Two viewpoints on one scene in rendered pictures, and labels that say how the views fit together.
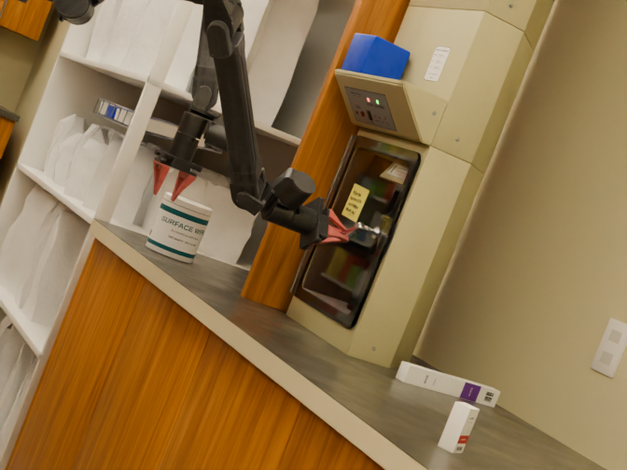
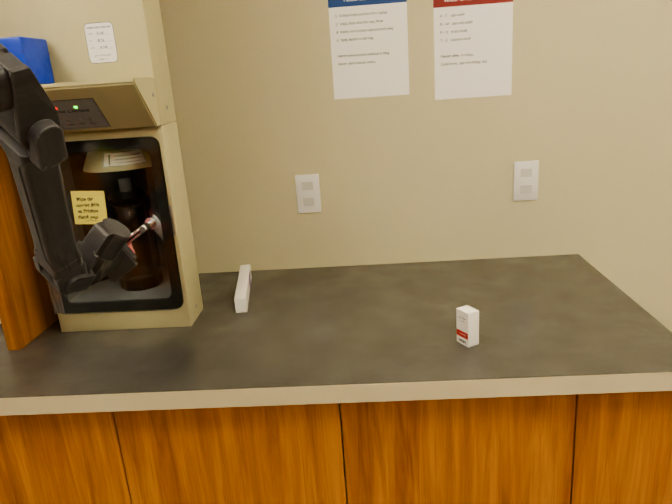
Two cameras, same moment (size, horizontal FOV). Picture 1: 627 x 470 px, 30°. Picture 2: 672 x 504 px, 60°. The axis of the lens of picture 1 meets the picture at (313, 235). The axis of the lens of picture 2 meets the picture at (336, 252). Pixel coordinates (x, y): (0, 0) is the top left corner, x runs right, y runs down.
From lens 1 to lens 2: 1.66 m
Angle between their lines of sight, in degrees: 59
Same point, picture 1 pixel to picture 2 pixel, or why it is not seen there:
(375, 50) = (27, 53)
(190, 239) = not seen: outside the picture
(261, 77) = not seen: outside the picture
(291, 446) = (350, 431)
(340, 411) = (427, 386)
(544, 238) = (186, 143)
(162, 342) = (18, 452)
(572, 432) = (308, 256)
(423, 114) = (149, 100)
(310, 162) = not seen: outside the picture
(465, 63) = (148, 34)
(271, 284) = (28, 320)
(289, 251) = (22, 282)
